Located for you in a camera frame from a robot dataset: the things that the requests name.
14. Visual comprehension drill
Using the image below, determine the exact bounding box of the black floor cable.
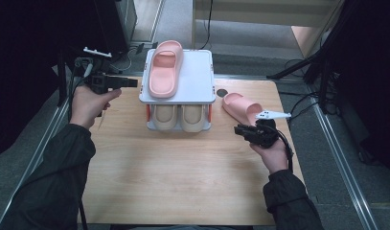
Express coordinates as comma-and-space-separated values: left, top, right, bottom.
283, 57, 323, 127

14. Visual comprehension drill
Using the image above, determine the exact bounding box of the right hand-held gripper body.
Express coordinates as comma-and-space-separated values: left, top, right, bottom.
245, 109, 293, 150

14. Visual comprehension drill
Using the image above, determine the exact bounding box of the person's right hand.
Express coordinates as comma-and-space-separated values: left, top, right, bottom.
249, 138, 290, 175

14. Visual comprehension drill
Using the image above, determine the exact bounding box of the black metal stand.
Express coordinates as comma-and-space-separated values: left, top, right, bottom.
55, 46, 122, 108

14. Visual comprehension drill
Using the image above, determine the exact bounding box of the black tripod stand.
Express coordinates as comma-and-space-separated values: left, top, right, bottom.
266, 0, 354, 114

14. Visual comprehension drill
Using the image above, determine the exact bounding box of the white floor cable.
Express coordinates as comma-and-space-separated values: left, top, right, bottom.
118, 47, 134, 72

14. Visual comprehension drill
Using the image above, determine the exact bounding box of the metal floor rail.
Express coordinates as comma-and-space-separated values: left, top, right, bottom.
310, 95, 380, 230
0, 76, 80, 230

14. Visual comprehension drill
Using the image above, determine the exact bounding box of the light wooden cabinet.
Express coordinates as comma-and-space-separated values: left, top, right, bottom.
192, 0, 345, 59

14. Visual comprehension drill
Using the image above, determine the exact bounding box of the beige clog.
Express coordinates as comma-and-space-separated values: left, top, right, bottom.
150, 103, 179, 131
179, 103, 208, 134

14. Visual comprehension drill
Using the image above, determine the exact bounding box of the black cabinet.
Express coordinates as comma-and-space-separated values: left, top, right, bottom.
0, 0, 139, 63

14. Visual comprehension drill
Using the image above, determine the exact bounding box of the pink slipper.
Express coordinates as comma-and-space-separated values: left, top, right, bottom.
148, 39, 185, 100
221, 92, 264, 127

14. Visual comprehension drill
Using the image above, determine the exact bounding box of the right hand-held gripper cable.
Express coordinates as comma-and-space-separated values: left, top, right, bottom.
274, 126, 295, 173

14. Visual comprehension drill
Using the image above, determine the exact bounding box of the person's left hand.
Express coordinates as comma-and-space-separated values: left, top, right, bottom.
68, 84, 124, 131

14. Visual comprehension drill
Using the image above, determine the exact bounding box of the black hanging cable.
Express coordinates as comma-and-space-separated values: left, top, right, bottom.
197, 0, 215, 51

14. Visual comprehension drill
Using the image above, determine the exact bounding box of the white shoe rack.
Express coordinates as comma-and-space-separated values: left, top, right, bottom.
138, 48, 218, 134

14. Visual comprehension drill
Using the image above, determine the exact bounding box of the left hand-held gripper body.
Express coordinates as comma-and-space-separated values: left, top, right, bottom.
73, 46, 121, 96

